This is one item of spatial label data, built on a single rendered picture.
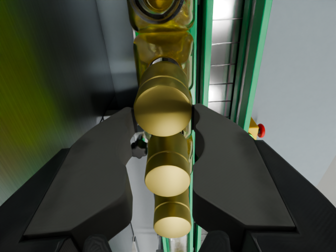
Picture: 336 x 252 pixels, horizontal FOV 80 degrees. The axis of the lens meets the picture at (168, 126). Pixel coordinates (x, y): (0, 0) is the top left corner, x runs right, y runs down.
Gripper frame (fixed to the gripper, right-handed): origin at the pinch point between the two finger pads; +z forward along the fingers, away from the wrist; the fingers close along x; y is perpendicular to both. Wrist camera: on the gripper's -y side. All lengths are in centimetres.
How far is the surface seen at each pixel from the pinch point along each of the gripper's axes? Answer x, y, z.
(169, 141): 0.2, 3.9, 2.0
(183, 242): 2, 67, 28
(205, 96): 5.9, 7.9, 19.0
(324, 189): 136, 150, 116
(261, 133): 24, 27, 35
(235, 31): 12.1, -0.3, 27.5
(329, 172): 133, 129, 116
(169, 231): -0.3, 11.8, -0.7
